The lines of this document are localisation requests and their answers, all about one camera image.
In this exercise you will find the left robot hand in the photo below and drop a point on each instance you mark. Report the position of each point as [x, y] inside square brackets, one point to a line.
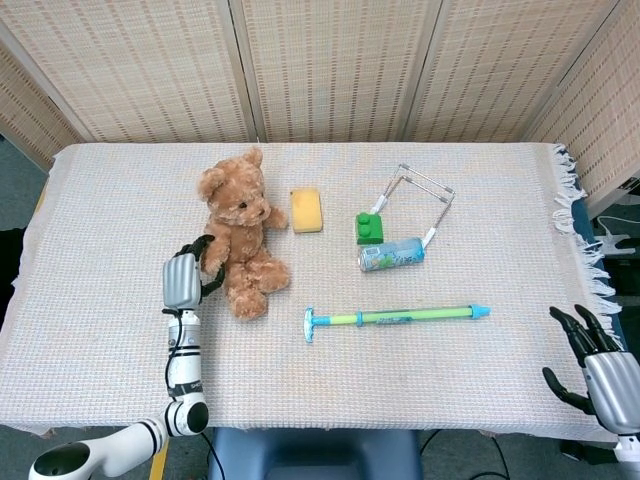
[181, 282]

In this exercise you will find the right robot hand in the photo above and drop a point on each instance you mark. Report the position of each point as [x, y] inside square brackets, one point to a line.
[612, 390]

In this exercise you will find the brown plush teddy bear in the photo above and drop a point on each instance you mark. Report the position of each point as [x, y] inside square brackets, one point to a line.
[240, 240]

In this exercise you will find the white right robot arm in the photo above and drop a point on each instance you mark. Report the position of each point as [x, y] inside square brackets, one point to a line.
[630, 450]

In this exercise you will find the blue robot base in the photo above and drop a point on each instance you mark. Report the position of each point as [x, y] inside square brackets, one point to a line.
[315, 455]

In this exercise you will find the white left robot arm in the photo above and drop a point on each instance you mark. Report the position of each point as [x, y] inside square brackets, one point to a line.
[182, 370]

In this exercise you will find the beige woven tablecloth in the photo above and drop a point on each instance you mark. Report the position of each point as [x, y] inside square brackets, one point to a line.
[100, 225]

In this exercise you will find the yellow sponge block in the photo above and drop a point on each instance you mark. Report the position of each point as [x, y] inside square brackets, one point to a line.
[306, 210]

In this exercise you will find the yellow floor tape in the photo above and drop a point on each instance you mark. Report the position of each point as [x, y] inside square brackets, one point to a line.
[159, 462]

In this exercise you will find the green toy building block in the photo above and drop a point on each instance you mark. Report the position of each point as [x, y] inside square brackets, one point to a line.
[370, 231]

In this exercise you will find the light blue drink can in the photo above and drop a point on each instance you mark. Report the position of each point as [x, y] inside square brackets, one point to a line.
[392, 256]

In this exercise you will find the blue green water pump toy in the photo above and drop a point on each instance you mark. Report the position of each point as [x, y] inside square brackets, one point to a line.
[400, 316]

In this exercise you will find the bamboo folding screen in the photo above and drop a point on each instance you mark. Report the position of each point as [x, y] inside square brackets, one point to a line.
[325, 70]

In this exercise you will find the white plastic frame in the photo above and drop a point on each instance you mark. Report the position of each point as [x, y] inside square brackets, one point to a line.
[617, 240]

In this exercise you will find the blue table frame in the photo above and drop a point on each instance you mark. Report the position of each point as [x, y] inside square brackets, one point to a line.
[582, 225]

